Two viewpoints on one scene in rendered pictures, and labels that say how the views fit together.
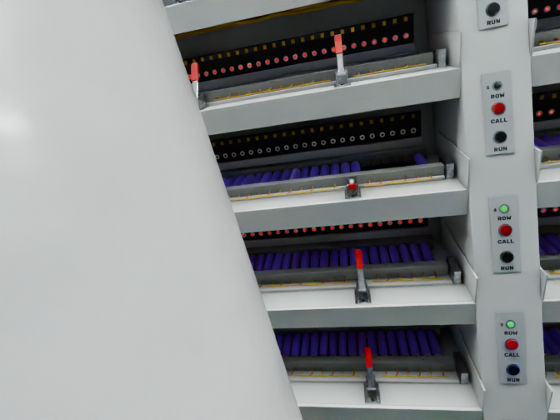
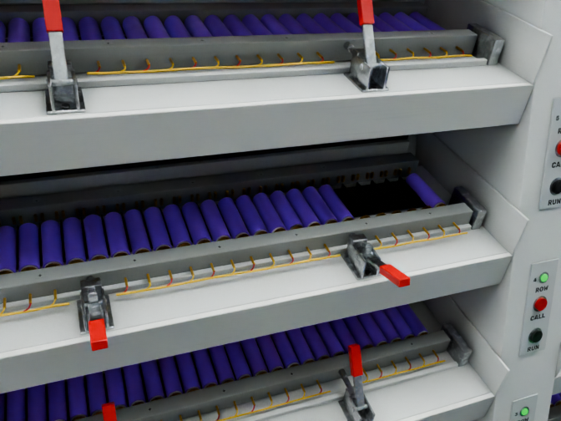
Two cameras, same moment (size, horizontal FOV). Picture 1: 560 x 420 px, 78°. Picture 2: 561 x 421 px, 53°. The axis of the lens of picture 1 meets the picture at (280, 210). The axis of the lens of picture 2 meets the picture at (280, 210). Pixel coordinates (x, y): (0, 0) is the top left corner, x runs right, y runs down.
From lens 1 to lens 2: 0.36 m
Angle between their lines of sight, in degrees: 35
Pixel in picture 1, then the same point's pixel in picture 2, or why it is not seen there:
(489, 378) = not seen: outside the picture
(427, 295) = (437, 393)
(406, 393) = not seen: outside the picture
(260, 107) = (227, 118)
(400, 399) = not seen: outside the picture
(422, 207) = (456, 281)
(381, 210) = (405, 291)
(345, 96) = (379, 109)
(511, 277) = (533, 357)
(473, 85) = (543, 112)
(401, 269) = (395, 356)
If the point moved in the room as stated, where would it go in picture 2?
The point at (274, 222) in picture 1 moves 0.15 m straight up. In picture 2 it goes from (235, 330) to (228, 179)
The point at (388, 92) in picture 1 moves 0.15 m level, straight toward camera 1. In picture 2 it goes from (440, 109) to (546, 138)
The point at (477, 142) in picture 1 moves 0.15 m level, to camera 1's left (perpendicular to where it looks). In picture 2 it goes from (533, 191) to (437, 219)
